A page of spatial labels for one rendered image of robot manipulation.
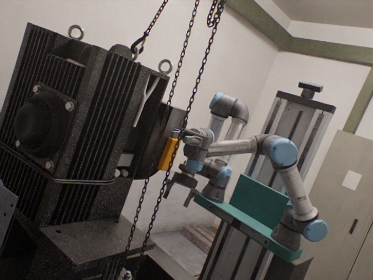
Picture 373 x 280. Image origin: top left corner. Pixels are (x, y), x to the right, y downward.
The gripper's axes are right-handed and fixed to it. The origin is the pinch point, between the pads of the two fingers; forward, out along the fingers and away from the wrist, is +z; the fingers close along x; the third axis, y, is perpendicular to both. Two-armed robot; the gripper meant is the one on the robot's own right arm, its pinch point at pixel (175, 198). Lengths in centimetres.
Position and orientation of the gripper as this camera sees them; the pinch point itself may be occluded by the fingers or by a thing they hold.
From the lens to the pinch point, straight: 180.0
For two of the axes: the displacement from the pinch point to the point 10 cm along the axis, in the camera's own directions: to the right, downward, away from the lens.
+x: -8.1, -2.3, 5.3
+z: -4.3, 8.5, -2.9
